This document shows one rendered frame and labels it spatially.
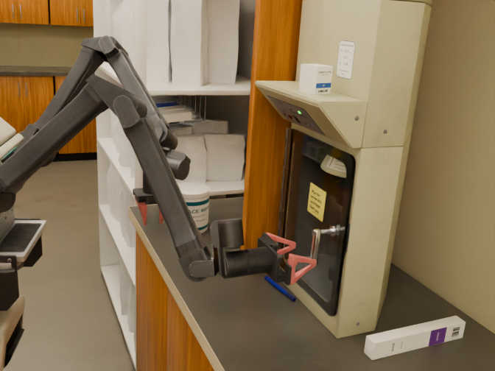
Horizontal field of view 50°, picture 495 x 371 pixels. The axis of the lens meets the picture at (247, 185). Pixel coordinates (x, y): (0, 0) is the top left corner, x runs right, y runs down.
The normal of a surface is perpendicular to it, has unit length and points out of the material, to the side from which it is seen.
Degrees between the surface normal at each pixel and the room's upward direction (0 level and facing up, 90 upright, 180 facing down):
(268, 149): 90
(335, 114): 90
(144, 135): 79
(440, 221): 90
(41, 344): 0
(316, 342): 0
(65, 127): 75
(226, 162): 95
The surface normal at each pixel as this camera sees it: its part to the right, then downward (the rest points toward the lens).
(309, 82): -0.77, 0.15
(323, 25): -0.92, 0.07
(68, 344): 0.06, -0.95
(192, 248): -0.04, -0.02
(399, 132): 0.40, 0.30
